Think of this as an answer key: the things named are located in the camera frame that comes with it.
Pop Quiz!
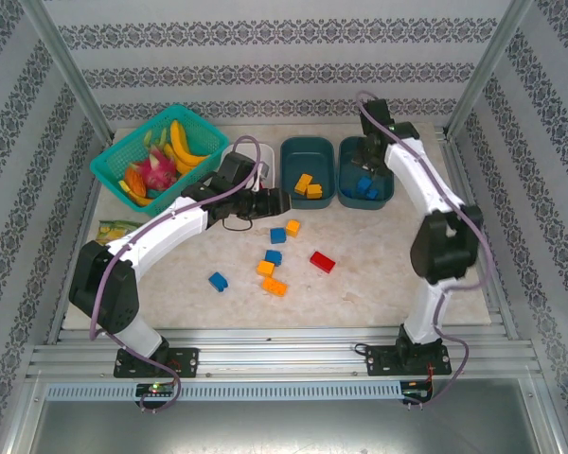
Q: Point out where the long yellow toy banana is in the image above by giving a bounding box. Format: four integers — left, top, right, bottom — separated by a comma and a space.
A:
169, 119, 212, 166

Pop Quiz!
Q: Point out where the dark teal plastic container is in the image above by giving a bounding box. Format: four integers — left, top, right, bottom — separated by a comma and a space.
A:
278, 135, 336, 210
336, 135, 395, 210

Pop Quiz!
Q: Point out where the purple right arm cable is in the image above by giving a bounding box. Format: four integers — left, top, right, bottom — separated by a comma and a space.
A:
356, 90, 493, 408

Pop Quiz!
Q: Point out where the short yellow toy banana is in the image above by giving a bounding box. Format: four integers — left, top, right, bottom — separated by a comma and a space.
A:
163, 143, 198, 175

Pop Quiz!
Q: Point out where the aluminium frame post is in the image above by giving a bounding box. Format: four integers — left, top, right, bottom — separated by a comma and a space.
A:
18, 0, 114, 143
444, 0, 534, 138

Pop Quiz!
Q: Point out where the teal plastic mesh basket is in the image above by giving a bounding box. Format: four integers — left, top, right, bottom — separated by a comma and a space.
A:
89, 103, 231, 218

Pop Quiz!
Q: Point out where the wide aluminium base rail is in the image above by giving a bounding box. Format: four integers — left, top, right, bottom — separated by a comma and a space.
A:
26, 328, 539, 379

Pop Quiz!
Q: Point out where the long red lego brick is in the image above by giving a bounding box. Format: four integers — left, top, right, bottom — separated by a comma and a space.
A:
310, 251, 337, 274

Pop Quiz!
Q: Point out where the grey slotted cable duct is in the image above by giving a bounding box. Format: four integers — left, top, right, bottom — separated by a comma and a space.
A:
44, 381, 403, 401

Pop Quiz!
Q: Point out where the thin black cable loop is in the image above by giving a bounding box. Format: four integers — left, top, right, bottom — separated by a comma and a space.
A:
221, 215, 256, 233

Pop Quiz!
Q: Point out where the aluminium side rail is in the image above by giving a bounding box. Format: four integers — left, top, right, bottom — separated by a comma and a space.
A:
46, 179, 103, 346
437, 125, 520, 341

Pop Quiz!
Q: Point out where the long orange lego brick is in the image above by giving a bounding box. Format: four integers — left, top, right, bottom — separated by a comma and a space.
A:
260, 276, 289, 298

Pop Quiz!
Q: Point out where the white plastic container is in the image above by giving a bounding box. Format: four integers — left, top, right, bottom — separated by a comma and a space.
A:
221, 141, 278, 191

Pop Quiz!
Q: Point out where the green yellow snack packet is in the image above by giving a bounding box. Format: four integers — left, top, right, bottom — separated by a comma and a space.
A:
97, 219, 146, 245

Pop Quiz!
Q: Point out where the yellow toy fruit slice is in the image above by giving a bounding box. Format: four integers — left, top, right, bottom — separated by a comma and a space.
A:
117, 178, 155, 207

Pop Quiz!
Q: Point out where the pink toy dragon fruit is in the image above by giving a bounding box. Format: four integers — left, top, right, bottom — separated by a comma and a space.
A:
136, 145, 179, 188

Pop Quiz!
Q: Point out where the orange toy fruit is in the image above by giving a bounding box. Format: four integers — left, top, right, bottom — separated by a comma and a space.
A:
124, 166, 148, 198

